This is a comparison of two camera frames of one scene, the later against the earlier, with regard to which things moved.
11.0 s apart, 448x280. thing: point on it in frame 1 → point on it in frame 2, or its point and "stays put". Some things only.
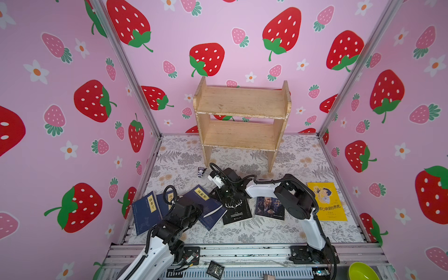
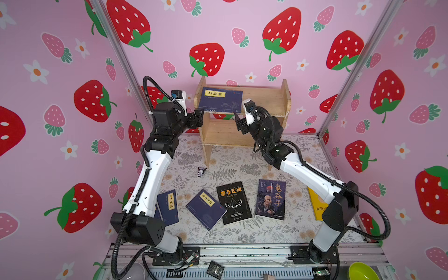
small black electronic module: x=215 y=269 stays put
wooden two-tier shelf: x=263 y=103 stays put
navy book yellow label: x=212 y=210 → x=214 y=100
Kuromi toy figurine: x=200 y=171 stays put
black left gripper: x=199 y=210 → x=195 y=118
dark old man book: x=270 y=207 stays put
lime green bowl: x=359 y=270 stays put
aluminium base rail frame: x=249 y=261 stays put
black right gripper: x=216 y=193 → x=242 y=123
